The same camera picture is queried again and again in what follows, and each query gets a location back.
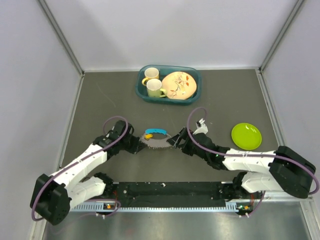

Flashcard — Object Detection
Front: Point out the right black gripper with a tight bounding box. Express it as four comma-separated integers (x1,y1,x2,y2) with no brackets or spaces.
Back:
167,126,209,161

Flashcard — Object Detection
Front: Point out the small yellow tag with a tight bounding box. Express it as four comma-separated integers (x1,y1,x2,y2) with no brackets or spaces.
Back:
144,133,153,140

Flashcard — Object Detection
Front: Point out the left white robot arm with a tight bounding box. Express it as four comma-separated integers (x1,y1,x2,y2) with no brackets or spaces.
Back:
30,119,146,226

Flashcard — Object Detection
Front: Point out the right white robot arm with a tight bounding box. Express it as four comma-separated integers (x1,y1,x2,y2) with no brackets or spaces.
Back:
167,127,316,199

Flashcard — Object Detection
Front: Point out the teal plastic tub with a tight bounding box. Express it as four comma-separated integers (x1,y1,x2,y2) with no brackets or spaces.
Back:
135,64,202,106

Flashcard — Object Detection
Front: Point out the front yellow-green mug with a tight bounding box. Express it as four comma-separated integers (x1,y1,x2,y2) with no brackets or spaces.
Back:
146,78,167,98

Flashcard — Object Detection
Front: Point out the floral peach plate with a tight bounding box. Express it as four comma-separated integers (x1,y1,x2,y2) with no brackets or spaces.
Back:
161,71,197,100

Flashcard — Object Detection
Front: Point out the rear yellow mug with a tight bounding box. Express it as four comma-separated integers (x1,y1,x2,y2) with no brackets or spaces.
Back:
141,67,160,86

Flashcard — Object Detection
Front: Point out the lime green plate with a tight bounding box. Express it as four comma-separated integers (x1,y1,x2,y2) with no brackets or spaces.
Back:
231,122,262,151

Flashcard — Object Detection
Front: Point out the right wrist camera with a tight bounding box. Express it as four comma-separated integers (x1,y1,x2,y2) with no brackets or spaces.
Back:
193,118,208,135

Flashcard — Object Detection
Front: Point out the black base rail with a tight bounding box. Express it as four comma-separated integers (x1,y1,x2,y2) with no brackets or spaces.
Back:
69,181,266,213

